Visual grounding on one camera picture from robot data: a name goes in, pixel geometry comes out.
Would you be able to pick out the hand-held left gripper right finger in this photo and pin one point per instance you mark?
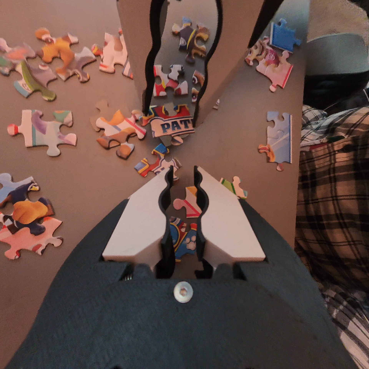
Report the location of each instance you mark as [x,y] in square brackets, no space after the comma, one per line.
[230,227]

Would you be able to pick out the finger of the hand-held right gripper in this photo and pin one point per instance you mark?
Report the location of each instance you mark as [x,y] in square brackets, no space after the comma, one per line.
[132,43]
[233,43]

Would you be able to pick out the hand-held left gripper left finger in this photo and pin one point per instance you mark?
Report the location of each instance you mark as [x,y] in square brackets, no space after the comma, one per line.
[135,227]

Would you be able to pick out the green white puzzle piece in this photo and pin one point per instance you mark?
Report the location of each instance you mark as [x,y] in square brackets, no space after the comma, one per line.
[235,187]

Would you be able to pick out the blue uniform dog puzzle piece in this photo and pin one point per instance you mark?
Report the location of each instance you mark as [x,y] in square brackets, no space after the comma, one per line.
[190,37]

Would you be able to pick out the yellow pink corner puzzle piece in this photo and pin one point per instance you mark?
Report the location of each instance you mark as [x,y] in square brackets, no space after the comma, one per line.
[190,206]

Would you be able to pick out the pink dog puzzle section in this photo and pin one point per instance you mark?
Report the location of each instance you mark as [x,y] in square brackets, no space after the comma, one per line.
[274,69]

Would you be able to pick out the white black red puzzle piece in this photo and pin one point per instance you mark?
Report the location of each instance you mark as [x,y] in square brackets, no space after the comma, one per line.
[167,82]

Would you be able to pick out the PATROL logo puzzle section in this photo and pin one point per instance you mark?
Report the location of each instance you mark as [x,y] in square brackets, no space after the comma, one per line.
[173,125]

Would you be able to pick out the grey desk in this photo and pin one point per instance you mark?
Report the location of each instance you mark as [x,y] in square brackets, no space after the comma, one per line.
[72,178]

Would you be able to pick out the white red-striped puzzle piece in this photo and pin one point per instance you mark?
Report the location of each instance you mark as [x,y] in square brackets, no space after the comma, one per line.
[112,54]

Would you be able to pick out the blue edge puzzle piece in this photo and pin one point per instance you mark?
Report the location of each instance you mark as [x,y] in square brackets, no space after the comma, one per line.
[284,36]

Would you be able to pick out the blue paw print puzzle piece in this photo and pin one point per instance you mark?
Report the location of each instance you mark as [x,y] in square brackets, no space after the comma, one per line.
[184,242]

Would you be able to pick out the brown dog navy puzzle piece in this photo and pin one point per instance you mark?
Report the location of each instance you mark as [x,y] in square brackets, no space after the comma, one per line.
[63,54]

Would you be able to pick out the grey fabric seat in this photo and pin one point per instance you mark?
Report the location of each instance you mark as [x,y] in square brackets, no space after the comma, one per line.
[334,54]

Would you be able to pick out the white orange brown puzzle piece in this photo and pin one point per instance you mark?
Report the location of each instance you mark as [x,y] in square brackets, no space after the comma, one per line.
[121,129]

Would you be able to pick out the blue sky puzzle section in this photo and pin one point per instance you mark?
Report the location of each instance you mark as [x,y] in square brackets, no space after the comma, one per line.
[281,138]

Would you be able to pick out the plaid clothing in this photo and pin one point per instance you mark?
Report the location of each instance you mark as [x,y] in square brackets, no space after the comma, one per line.
[331,201]

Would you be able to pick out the green purple joined puzzle pieces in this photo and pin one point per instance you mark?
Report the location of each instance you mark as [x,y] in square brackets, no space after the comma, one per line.
[31,77]

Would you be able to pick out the orange paw navy puzzle piece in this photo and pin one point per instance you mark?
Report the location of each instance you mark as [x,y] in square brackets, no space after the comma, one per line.
[28,213]

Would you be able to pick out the pink badge puzzle piece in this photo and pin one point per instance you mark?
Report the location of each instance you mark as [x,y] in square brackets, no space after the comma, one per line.
[26,239]

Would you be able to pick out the white purple teal puzzle piece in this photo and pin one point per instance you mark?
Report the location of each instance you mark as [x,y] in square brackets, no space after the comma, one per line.
[43,132]

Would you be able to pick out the blue puzzle piece navy dog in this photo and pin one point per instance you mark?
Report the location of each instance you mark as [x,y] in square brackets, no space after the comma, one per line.
[14,187]

